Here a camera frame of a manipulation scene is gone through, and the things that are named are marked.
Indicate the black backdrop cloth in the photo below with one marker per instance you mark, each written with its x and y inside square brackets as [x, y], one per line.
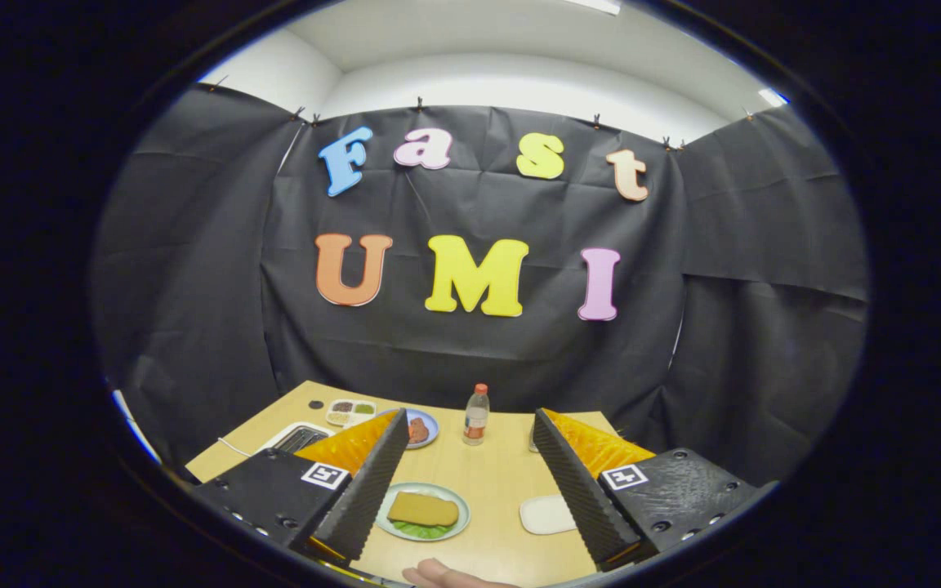
[479, 359]

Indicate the small ceiling light panel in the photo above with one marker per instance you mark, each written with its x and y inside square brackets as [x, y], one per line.
[773, 97]

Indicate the white compartment seasoning tray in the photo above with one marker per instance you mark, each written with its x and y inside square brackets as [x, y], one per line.
[350, 412]

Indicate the brown bread slice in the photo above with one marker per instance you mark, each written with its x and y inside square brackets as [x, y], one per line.
[423, 508]

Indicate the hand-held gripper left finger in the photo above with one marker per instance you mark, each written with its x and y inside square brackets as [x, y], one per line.
[368, 498]

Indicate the brown meat piece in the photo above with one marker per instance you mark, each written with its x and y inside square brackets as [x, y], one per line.
[418, 430]

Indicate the blue round plate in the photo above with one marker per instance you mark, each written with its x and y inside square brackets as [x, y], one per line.
[434, 429]

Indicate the clear plastic bottle red cap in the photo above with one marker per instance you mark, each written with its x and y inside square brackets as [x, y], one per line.
[476, 425]

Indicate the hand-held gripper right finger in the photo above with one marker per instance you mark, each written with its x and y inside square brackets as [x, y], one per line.
[581, 490]

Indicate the long ceiling light panel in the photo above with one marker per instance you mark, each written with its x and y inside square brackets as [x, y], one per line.
[597, 5]

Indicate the white square plate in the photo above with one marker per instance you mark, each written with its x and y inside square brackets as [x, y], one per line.
[544, 516]

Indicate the green lettuce leaf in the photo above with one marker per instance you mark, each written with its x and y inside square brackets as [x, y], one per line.
[421, 532]

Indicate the white toaster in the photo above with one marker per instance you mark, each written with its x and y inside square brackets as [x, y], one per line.
[301, 425]

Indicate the light green round plate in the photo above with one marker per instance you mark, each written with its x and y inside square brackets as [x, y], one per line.
[462, 523]

